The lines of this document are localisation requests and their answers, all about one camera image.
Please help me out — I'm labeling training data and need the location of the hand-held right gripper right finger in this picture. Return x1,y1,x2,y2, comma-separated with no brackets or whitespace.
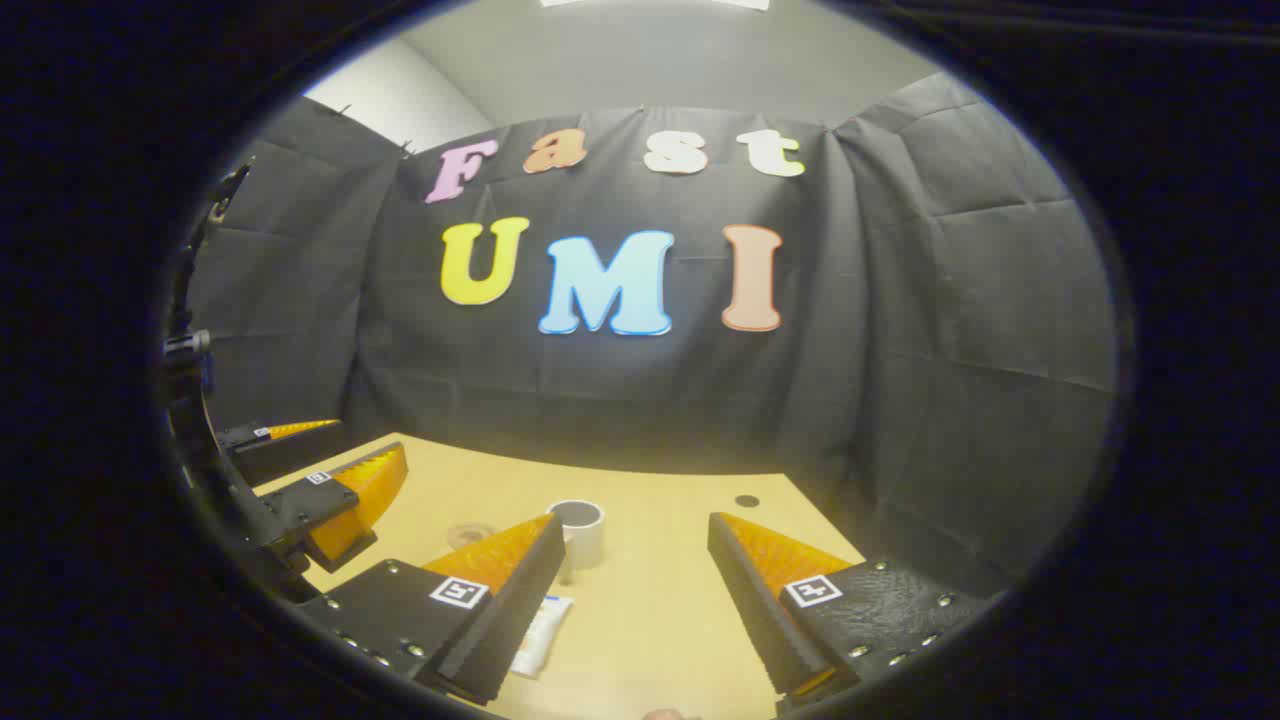
706,512,1001,713

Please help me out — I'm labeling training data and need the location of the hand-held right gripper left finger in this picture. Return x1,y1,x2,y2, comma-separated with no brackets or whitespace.
295,512,568,706

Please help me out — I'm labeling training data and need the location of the white toothpaste tube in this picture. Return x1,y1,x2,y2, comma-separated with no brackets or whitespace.
510,594,575,681

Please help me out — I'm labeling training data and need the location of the white cup with wooden handle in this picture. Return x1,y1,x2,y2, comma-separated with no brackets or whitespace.
547,499,607,573

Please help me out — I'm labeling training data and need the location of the light wooden desktop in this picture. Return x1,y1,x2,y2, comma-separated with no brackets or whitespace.
250,432,871,720

